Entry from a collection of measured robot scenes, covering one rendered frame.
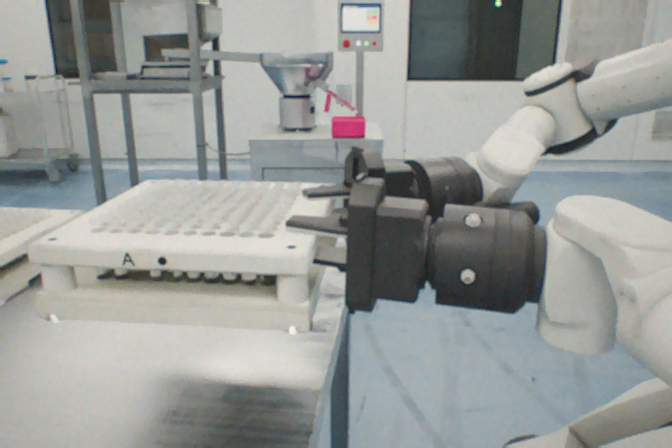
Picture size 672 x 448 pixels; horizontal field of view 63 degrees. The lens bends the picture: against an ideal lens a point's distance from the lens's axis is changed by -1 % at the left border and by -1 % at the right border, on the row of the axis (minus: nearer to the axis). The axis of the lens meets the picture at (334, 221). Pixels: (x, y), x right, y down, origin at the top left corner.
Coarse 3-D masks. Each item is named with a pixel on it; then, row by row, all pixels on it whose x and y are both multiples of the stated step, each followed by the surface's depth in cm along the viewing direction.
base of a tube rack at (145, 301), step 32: (96, 288) 49; (128, 288) 49; (160, 288) 49; (192, 288) 49; (224, 288) 49; (256, 288) 49; (96, 320) 48; (128, 320) 48; (160, 320) 48; (192, 320) 47; (224, 320) 47; (256, 320) 47; (288, 320) 46
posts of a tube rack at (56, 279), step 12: (48, 276) 48; (60, 276) 48; (72, 276) 49; (288, 276) 45; (300, 276) 46; (48, 288) 48; (60, 288) 48; (72, 288) 49; (288, 288) 46; (300, 288) 46; (288, 300) 46; (300, 300) 46
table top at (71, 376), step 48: (336, 288) 83; (0, 336) 69; (48, 336) 69; (96, 336) 69; (144, 336) 69; (192, 336) 69; (240, 336) 69; (288, 336) 69; (336, 336) 70; (0, 384) 59; (48, 384) 59; (96, 384) 59; (144, 384) 60; (192, 384) 60; (240, 384) 60; (288, 384) 60; (0, 432) 52; (48, 432) 52; (96, 432) 52; (144, 432) 52; (192, 432) 52; (240, 432) 52; (288, 432) 52
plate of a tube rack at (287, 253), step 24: (96, 216) 55; (288, 216) 54; (48, 240) 48; (72, 240) 48; (96, 240) 48; (120, 240) 48; (144, 240) 48; (168, 240) 48; (192, 240) 48; (216, 240) 48; (240, 240) 48; (264, 240) 48; (288, 240) 48; (312, 240) 48; (48, 264) 47; (72, 264) 47; (96, 264) 47; (120, 264) 46; (144, 264) 46; (168, 264) 46; (192, 264) 46; (216, 264) 45; (240, 264) 45; (264, 264) 45; (288, 264) 45
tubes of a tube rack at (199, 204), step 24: (168, 192) 61; (192, 192) 60; (216, 192) 61; (240, 192) 60; (264, 192) 60; (120, 216) 51; (144, 216) 51; (168, 216) 53; (192, 216) 51; (216, 216) 51; (240, 216) 52; (264, 216) 54
